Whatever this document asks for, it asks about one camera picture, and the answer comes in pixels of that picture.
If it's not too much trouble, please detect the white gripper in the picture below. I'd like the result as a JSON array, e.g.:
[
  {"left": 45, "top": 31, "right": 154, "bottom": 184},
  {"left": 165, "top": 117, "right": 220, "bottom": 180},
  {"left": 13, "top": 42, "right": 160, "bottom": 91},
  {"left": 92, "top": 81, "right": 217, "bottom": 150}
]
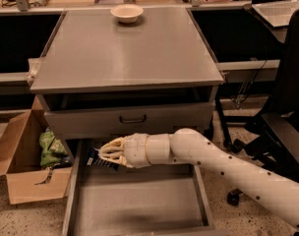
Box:
[{"left": 98, "top": 134, "right": 150, "bottom": 168}]

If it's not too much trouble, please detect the dark blue rxbar wrapper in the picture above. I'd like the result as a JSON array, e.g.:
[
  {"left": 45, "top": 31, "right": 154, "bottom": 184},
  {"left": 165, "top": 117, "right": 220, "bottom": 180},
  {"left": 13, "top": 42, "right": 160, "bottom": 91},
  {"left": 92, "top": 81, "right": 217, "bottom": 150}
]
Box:
[{"left": 87, "top": 147, "right": 119, "bottom": 171}]

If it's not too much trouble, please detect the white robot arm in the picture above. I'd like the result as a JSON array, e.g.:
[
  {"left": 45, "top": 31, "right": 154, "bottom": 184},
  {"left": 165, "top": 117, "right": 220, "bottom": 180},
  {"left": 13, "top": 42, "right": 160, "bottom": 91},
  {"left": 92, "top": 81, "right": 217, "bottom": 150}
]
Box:
[{"left": 98, "top": 128, "right": 299, "bottom": 231}]

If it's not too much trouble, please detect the grey open middle drawer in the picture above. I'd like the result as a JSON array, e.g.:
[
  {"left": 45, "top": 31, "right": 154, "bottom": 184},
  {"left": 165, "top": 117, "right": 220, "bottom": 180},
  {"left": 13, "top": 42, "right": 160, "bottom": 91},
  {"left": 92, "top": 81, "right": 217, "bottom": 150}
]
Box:
[{"left": 61, "top": 140, "right": 229, "bottom": 236}]

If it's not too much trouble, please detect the grey drawer cabinet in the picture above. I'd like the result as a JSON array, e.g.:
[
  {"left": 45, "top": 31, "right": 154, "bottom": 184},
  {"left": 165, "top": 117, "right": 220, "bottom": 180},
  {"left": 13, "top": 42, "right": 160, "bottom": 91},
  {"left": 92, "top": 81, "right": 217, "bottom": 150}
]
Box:
[{"left": 31, "top": 7, "right": 222, "bottom": 153}]

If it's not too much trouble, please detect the green snack bag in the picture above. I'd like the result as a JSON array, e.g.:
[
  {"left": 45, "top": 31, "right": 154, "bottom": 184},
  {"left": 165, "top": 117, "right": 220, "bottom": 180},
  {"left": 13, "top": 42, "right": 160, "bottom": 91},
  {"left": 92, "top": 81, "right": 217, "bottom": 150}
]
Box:
[{"left": 39, "top": 128, "right": 72, "bottom": 168}]

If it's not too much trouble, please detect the brown cardboard box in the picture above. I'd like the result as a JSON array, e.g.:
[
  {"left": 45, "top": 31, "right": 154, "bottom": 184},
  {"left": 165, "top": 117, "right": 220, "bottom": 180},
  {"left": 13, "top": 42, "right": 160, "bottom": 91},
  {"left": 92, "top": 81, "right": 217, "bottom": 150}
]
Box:
[{"left": 0, "top": 98, "right": 72, "bottom": 205}]

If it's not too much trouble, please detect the white ceramic bowl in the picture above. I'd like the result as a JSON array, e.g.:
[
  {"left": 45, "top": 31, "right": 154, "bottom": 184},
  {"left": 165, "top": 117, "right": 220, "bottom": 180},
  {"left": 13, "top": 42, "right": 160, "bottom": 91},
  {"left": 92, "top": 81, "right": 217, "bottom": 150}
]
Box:
[{"left": 110, "top": 4, "right": 144, "bottom": 24}]

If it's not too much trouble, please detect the black office chair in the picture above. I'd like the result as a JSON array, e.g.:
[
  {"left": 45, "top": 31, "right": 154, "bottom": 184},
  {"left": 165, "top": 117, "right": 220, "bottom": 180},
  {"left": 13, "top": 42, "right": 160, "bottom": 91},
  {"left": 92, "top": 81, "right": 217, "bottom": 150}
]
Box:
[{"left": 226, "top": 6, "right": 299, "bottom": 207}]

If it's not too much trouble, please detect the silver laptop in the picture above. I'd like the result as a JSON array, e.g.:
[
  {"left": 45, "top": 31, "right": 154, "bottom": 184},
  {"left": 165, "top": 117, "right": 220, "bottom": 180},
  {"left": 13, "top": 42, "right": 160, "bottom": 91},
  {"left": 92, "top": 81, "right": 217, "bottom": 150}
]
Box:
[{"left": 252, "top": 0, "right": 299, "bottom": 28}]

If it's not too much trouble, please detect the grey upper drawer with handle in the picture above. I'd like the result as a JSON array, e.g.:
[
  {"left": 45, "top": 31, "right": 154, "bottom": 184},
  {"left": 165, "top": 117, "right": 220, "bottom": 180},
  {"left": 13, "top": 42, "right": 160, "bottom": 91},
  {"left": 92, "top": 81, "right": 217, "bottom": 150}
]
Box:
[{"left": 45, "top": 102, "right": 214, "bottom": 140}]

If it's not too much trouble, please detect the black hanging cable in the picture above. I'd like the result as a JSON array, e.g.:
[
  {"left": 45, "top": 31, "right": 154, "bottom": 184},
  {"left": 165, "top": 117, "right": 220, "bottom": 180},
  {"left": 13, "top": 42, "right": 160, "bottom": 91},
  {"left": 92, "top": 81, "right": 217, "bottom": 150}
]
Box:
[{"left": 228, "top": 60, "right": 269, "bottom": 110}]

